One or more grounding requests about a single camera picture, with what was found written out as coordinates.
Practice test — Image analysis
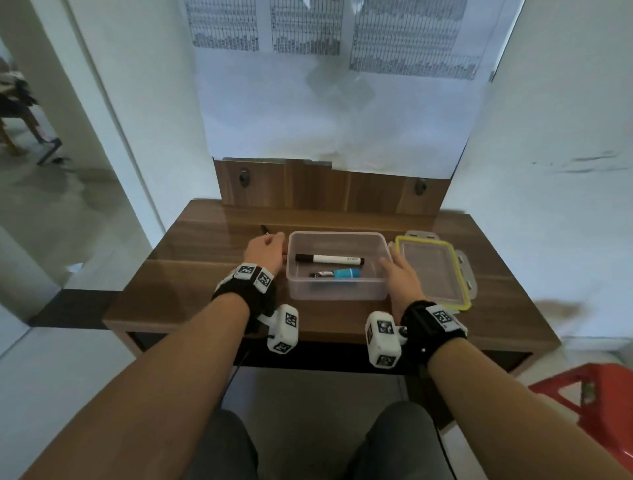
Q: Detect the black metal stand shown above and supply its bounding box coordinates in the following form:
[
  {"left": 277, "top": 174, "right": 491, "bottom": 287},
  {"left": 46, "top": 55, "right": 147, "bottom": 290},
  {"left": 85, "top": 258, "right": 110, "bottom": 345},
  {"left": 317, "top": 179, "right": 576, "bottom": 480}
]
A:
[{"left": 36, "top": 137, "right": 66, "bottom": 167}]

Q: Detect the person's left forearm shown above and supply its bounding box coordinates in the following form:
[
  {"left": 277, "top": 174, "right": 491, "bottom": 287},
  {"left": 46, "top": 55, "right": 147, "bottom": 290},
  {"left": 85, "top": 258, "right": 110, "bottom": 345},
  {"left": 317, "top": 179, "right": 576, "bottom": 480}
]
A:
[{"left": 19, "top": 291, "right": 251, "bottom": 480}]

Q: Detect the black right wristband with markers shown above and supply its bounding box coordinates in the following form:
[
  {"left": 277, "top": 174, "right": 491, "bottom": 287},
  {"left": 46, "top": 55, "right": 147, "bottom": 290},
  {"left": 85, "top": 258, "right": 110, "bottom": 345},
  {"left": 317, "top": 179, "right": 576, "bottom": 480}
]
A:
[{"left": 399, "top": 300, "right": 469, "bottom": 367}]

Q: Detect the person's leg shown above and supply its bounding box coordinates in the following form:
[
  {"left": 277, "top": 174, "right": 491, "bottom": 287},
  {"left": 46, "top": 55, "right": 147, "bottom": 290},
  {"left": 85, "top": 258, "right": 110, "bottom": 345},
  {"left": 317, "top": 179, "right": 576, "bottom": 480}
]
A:
[
  {"left": 344, "top": 400, "right": 456, "bottom": 480},
  {"left": 185, "top": 407, "right": 260, "bottom": 480}
]

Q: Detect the clear plastic container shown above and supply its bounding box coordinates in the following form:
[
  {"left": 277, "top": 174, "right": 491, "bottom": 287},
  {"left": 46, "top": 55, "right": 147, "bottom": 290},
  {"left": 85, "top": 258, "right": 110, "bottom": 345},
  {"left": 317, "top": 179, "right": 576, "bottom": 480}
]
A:
[{"left": 286, "top": 231, "right": 394, "bottom": 301}]

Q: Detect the wooden chair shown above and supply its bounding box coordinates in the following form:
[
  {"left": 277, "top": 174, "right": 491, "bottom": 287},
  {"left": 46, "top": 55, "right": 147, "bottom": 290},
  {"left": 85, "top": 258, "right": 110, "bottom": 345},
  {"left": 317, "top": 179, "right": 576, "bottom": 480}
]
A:
[{"left": 0, "top": 57, "right": 53, "bottom": 157}]

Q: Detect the person's right forearm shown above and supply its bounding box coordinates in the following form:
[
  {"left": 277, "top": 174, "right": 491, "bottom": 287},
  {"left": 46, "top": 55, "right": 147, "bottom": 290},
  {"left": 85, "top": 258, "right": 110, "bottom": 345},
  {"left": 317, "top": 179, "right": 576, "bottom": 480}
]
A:
[{"left": 426, "top": 337, "right": 633, "bottom": 480}]

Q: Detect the black wristband with markers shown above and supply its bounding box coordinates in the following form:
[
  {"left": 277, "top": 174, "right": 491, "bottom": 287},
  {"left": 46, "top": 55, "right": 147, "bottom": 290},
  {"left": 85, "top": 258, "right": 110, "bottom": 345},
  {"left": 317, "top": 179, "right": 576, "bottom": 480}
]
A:
[
  {"left": 399, "top": 300, "right": 469, "bottom": 367},
  {"left": 211, "top": 262, "right": 278, "bottom": 333}
]

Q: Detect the black left wristband with markers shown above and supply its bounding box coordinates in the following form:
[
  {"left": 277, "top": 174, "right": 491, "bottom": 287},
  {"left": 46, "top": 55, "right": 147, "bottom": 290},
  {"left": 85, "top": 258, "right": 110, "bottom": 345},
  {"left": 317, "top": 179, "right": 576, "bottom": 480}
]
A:
[{"left": 211, "top": 262, "right": 278, "bottom": 333}]

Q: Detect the blue marker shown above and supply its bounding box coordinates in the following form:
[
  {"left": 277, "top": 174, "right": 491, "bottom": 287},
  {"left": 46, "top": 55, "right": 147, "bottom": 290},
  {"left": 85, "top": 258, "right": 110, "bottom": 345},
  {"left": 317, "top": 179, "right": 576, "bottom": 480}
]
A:
[{"left": 309, "top": 268, "right": 361, "bottom": 280}]

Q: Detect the person's left leg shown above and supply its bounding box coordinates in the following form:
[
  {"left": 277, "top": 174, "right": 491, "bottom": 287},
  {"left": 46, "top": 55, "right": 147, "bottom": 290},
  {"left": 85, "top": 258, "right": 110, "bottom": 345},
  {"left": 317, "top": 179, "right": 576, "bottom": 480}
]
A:
[{"left": 185, "top": 407, "right": 260, "bottom": 480}]

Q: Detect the black and white marker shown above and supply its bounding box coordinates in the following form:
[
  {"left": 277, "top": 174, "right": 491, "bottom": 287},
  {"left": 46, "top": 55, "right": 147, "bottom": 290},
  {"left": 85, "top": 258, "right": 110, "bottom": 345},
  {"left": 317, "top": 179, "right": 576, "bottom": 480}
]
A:
[{"left": 295, "top": 253, "right": 365, "bottom": 266}]

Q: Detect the white printed paper sheet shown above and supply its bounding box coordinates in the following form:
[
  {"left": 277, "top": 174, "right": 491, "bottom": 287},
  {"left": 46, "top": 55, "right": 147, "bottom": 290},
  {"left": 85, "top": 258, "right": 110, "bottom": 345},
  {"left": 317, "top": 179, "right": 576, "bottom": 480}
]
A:
[{"left": 183, "top": 0, "right": 526, "bottom": 180}]

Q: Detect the black cable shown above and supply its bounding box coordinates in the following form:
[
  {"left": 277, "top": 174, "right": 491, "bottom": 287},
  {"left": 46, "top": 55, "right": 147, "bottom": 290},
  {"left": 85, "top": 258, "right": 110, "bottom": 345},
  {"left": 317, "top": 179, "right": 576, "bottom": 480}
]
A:
[
  {"left": 431, "top": 420, "right": 457, "bottom": 480},
  {"left": 231, "top": 341, "right": 254, "bottom": 379}
]

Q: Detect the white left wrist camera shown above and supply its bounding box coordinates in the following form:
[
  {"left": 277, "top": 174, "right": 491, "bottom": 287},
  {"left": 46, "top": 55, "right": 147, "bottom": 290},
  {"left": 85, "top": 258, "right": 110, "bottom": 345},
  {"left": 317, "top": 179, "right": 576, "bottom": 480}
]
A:
[{"left": 256, "top": 303, "right": 301, "bottom": 355}]

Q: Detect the wooden desk back panel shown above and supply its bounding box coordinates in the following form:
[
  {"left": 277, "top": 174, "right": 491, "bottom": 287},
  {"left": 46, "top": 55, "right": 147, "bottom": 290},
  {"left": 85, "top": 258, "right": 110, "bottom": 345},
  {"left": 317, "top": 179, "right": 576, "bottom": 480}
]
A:
[{"left": 213, "top": 157, "right": 452, "bottom": 217}]

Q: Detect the person's right leg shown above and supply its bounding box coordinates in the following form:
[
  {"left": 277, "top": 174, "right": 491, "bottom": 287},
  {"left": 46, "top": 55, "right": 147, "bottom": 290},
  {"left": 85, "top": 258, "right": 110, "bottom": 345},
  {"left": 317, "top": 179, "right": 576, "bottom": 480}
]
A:
[{"left": 344, "top": 400, "right": 456, "bottom": 480}]

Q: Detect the clear lid with yellow rim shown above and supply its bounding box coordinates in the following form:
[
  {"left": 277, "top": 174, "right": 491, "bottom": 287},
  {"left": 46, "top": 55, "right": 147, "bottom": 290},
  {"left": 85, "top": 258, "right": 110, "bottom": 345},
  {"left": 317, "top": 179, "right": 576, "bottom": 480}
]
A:
[{"left": 388, "top": 229, "right": 478, "bottom": 313}]

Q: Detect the person's right hand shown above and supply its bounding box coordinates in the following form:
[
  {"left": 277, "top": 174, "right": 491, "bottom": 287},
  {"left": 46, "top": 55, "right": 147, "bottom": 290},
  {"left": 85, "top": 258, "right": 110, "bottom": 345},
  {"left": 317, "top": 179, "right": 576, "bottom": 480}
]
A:
[{"left": 379, "top": 256, "right": 427, "bottom": 311}]

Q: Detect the person's left hand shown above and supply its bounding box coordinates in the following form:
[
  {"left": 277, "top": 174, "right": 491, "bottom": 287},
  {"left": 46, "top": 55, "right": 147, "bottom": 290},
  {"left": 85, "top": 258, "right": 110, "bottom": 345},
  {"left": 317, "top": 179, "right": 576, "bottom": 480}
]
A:
[{"left": 242, "top": 231, "right": 287, "bottom": 276}]

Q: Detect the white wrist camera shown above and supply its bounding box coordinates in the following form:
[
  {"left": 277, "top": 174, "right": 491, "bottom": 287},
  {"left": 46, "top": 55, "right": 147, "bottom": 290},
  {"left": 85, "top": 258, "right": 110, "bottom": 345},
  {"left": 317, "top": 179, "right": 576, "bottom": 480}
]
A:
[
  {"left": 365, "top": 311, "right": 409, "bottom": 369},
  {"left": 256, "top": 303, "right": 301, "bottom": 355}
]

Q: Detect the red plastic stool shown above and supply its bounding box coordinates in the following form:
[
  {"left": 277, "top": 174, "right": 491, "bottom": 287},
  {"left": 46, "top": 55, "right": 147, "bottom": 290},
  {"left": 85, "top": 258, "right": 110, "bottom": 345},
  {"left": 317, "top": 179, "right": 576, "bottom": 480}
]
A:
[{"left": 527, "top": 363, "right": 633, "bottom": 473}]

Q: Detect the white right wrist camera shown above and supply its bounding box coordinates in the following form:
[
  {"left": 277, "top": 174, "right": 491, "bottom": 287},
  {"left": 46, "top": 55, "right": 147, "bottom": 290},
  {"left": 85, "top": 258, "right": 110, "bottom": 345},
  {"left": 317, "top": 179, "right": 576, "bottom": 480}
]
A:
[{"left": 365, "top": 311, "right": 409, "bottom": 369}]

